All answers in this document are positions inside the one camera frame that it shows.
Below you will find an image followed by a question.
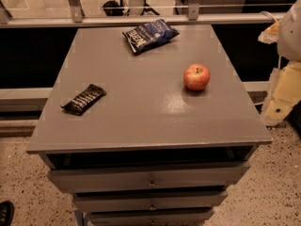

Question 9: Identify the black snack bar wrapper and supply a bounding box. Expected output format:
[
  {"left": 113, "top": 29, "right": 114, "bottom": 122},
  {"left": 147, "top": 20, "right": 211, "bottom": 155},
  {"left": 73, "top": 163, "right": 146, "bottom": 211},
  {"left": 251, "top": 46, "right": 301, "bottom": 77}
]
[{"left": 61, "top": 84, "right": 106, "bottom": 116}]

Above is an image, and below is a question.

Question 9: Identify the black shoe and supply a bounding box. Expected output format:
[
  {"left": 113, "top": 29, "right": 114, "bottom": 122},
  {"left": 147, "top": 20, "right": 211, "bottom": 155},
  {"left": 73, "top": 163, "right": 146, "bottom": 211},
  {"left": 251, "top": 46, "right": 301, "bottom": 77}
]
[{"left": 0, "top": 201, "right": 14, "bottom": 226}]

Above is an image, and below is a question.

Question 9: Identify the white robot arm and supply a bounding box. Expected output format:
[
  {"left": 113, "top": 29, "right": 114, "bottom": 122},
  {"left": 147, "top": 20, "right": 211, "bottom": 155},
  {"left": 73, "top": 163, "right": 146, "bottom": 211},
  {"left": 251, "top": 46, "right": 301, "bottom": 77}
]
[{"left": 258, "top": 0, "right": 301, "bottom": 126}]

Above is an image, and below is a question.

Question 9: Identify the black object behind glass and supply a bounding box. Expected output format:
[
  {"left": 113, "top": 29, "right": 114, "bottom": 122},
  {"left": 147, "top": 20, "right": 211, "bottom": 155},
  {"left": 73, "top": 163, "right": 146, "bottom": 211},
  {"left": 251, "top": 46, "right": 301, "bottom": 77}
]
[{"left": 102, "top": 0, "right": 129, "bottom": 16}]

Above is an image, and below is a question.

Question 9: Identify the blue chip bag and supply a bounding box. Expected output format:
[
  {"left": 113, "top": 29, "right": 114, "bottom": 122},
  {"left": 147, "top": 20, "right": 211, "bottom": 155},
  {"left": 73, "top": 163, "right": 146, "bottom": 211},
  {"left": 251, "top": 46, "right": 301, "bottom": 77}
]
[{"left": 123, "top": 19, "right": 179, "bottom": 55}]

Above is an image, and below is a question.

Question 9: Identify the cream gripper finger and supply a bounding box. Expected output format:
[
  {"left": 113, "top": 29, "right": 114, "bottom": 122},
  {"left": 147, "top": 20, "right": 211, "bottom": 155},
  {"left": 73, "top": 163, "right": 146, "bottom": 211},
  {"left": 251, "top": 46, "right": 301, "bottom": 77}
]
[
  {"left": 260, "top": 61, "right": 301, "bottom": 126},
  {"left": 258, "top": 21, "right": 280, "bottom": 44}
]

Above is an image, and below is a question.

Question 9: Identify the red apple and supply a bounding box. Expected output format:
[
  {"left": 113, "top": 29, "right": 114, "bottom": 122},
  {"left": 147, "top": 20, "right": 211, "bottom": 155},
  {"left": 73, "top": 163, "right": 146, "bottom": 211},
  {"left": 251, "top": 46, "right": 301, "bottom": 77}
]
[{"left": 183, "top": 64, "right": 210, "bottom": 91}]

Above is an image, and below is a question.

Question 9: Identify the metal window railing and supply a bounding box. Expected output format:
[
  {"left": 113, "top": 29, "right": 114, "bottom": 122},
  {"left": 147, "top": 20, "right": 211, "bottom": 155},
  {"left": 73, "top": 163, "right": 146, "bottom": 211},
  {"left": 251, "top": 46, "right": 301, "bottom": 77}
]
[{"left": 1, "top": 0, "right": 284, "bottom": 28}]

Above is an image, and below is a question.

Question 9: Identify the grey drawer cabinet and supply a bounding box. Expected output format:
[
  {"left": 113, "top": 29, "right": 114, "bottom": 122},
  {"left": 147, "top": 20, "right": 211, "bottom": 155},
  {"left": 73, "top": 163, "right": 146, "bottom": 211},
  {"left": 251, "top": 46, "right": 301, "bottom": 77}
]
[{"left": 27, "top": 25, "right": 272, "bottom": 226}]

